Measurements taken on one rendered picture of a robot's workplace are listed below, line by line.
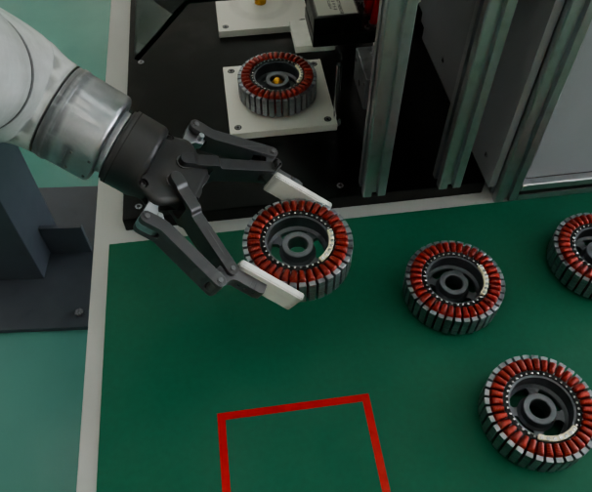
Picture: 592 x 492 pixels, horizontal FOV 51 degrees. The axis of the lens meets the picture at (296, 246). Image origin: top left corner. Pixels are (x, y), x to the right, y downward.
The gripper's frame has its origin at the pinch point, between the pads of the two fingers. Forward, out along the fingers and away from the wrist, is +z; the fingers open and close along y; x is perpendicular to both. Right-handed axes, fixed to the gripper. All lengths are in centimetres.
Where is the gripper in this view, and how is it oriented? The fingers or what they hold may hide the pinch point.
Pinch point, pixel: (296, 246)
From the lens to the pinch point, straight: 63.7
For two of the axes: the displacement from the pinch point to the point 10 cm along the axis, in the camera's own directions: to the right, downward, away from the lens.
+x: 4.8, -4.2, -7.7
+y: -2.6, 7.7, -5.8
